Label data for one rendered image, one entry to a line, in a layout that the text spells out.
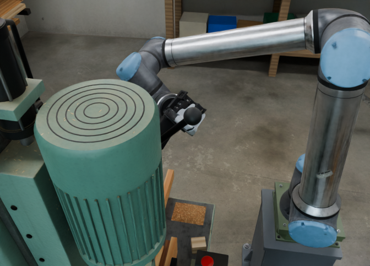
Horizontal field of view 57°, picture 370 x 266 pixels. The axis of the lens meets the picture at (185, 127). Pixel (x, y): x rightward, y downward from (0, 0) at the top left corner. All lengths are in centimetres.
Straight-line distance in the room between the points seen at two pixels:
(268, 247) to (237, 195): 88
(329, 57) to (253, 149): 187
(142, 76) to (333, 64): 51
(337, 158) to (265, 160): 158
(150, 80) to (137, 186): 55
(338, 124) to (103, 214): 63
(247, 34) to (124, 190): 65
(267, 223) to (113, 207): 109
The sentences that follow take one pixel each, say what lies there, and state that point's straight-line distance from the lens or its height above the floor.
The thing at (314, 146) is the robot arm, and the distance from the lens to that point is 100.
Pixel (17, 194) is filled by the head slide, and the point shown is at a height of 137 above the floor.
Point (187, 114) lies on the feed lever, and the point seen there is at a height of 141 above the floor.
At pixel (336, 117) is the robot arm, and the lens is 92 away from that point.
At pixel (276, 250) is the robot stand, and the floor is 54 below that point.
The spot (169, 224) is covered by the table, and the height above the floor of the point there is 90.
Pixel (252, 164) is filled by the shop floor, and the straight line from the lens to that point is 252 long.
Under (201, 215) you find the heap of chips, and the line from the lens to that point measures 109.
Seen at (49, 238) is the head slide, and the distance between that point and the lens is 68.
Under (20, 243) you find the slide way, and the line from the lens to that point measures 73.
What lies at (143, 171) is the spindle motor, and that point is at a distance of 49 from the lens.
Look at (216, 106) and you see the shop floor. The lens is 302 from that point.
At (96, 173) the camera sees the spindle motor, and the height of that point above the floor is 147.
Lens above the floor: 180
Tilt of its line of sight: 40 degrees down
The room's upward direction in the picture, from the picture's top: straight up
